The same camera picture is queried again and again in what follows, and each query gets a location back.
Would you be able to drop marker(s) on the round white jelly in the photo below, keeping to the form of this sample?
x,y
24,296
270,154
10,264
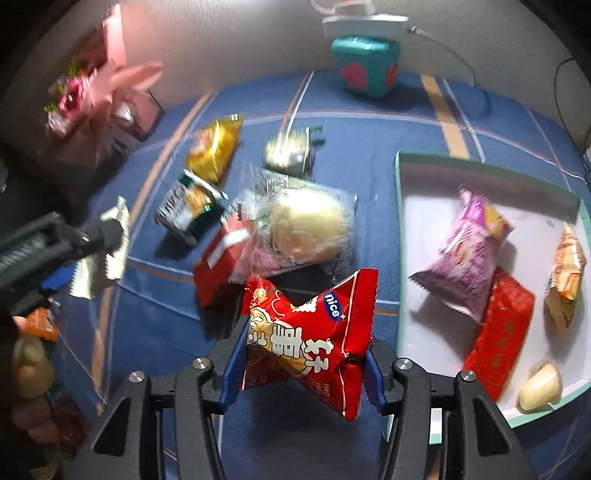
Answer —
x,y
538,387

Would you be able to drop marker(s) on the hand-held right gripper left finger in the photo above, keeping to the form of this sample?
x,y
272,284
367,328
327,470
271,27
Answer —
x,y
231,369

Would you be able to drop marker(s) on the white power strip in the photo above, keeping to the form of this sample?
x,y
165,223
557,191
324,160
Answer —
x,y
364,25

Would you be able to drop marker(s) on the white plug with red button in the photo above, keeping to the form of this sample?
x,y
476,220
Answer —
x,y
346,7

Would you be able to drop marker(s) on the green and white snack packet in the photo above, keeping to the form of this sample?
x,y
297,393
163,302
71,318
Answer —
x,y
184,205

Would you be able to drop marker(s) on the person's left hand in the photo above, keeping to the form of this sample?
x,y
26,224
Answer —
x,y
30,369

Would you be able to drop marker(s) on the orange and beige snack packet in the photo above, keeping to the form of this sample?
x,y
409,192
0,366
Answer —
x,y
565,272

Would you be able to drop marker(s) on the pink gift box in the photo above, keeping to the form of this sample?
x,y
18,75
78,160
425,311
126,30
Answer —
x,y
138,115

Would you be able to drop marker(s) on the purple snack packet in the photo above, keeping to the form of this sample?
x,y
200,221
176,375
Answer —
x,y
461,258

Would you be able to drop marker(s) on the red cartoon snack bag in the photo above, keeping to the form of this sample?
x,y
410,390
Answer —
x,y
304,332

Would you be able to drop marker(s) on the white tray with teal rim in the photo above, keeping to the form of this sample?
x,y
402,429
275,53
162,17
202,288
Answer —
x,y
429,221

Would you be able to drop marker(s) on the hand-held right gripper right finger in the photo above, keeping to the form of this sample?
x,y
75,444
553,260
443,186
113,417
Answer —
x,y
375,371

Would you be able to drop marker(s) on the clear-wrapped pale bun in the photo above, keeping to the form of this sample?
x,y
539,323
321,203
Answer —
x,y
304,226

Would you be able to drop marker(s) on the yellow snack packet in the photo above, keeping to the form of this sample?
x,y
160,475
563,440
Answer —
x,y
212,147

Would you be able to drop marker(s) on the red packet with white label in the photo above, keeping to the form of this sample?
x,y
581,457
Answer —
x,y
217,258

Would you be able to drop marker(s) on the cream white snack packet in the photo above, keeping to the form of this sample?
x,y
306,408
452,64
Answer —
x,y
90,277

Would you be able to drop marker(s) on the pink flower bouquet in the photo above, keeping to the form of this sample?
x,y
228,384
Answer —
x,y
87,101

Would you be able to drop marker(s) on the small clear green-edged packet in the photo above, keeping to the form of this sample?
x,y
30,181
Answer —
x,y
288,154

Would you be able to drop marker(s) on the shiny red foil packet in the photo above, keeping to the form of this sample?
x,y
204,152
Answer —
x,y
498,332

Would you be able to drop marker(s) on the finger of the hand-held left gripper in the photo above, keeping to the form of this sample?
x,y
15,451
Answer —
x,y
99,235
57,278

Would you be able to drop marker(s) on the teal box with pink hearts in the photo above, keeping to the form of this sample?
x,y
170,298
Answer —
x,y
364,64

